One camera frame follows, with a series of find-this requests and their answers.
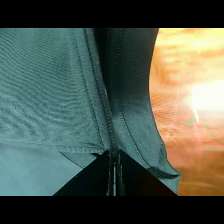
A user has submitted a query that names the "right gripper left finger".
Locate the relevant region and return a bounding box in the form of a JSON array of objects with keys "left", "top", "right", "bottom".
[{"left": 52, "top": 150, "right": 114, "bottom": 197}]

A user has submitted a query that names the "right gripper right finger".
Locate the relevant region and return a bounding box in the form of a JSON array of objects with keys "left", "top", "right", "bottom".
[{"left": 115, "top": 149, "right": 178, "bottom": 197}]

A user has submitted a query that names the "grey-green shirt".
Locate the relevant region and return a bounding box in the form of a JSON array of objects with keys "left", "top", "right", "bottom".
[{"left": 0, "top": 28, "right": 182, "bottom": 197}]

